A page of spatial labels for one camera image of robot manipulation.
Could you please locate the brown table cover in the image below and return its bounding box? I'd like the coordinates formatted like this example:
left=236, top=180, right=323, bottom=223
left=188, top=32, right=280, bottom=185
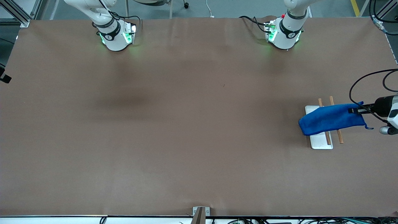
left=0, top=17, right=398, bottom=217

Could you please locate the aluminium frame post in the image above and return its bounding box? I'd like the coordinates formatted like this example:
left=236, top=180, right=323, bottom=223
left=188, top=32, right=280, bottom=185
left=0, top=0, right=43, bottom=28
left=372, top=0, right=398, bottom=25

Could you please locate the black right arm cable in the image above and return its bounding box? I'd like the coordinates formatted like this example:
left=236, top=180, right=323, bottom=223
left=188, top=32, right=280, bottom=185
left=97, top=0, right=141, bottom=25

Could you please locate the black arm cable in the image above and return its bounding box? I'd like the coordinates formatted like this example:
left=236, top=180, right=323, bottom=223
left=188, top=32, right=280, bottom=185
left=349, top=68, right=398, bottom=124
left=97, top=0, right=141, bottom=25

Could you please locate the blue microfibre towel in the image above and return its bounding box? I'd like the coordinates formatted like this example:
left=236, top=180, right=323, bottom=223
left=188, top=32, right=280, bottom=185
left=298, top=101, right=374, bottom=137

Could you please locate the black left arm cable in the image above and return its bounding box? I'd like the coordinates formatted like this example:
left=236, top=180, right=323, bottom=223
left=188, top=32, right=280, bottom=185
left=349, top=68, right=398, bottom=124

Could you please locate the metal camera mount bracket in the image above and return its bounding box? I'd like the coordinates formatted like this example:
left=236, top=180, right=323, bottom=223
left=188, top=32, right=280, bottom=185
left=192, top=207, right=211, bottom=224

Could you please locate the office chair base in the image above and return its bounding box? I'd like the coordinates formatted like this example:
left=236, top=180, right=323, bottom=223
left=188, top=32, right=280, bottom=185
left=126, top=0, right=189, bottom=19

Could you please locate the black left base cable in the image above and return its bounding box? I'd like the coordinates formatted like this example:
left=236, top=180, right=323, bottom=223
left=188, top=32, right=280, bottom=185
left=239, top=16, right=270, bottom=34

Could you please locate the white towel rack base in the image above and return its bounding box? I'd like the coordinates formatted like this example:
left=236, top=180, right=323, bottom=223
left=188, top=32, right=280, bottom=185
left=305, top=105, right=334, bottom=150

